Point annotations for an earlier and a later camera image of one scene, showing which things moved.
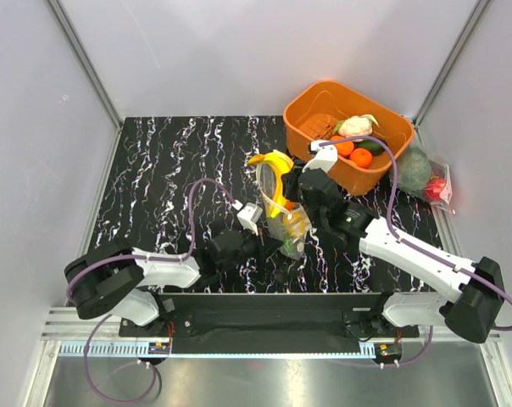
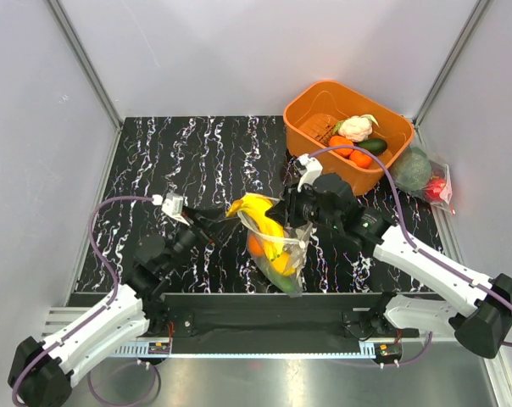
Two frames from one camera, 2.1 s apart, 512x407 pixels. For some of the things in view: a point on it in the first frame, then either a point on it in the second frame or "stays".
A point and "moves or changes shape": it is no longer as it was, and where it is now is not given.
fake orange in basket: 344,148 stays
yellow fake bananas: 280,162 -> 255,207
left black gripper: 265,246 -> 219,231
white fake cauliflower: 355,125 stays
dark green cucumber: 372,145 stays
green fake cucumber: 288,244 -> 288,284
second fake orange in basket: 361,157 stays
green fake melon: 414,170 stays
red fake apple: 436,185 stays
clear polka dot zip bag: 288,225 moves or changes shape
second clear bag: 425,178 stays
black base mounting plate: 270,317 stays
